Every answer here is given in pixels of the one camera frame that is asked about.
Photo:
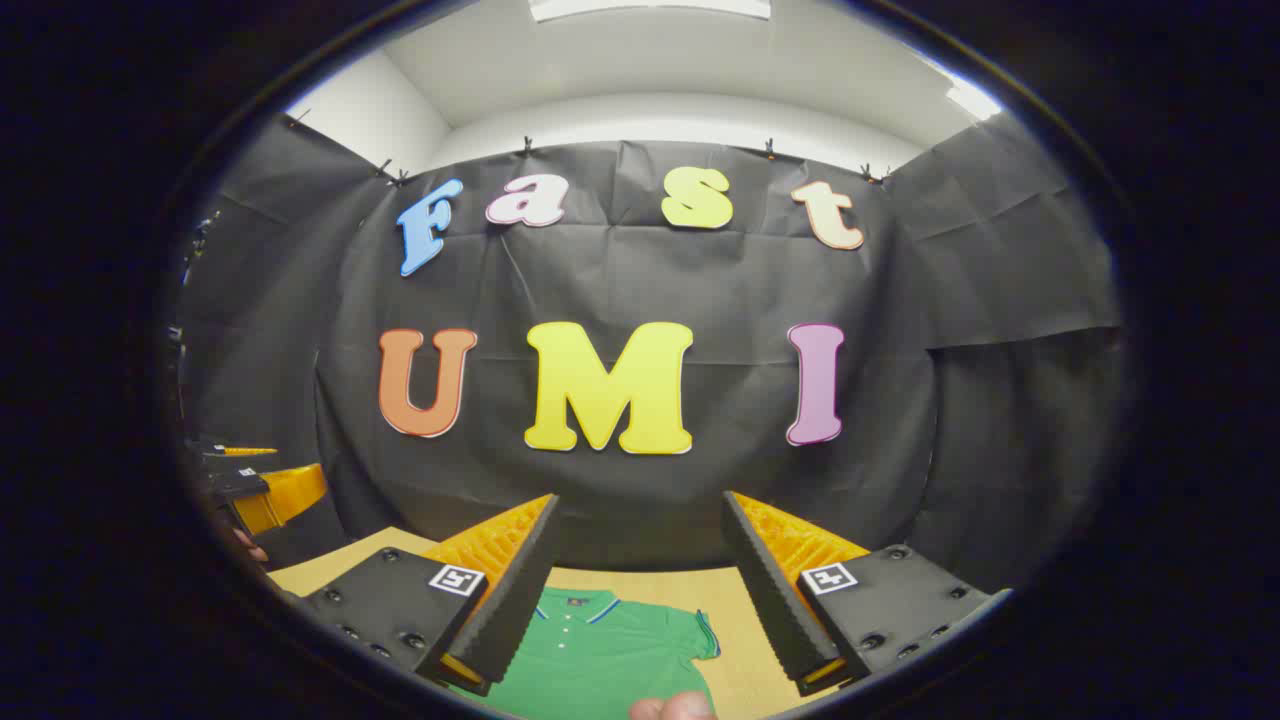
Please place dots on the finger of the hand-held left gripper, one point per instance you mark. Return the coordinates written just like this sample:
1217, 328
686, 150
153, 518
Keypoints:
290, 495
245, 451

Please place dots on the black backdrop cloth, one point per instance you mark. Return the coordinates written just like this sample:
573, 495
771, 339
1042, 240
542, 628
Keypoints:
700, 280

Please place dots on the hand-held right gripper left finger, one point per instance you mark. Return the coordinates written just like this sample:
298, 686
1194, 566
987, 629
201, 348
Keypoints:
515, 600

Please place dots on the green T-shirt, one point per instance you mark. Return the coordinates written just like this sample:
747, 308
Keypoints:
600, 660

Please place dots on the ceiling light panel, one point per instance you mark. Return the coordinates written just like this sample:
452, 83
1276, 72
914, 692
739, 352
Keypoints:
975, 100
650, 8

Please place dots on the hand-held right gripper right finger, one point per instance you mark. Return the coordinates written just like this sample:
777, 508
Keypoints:
775, 600

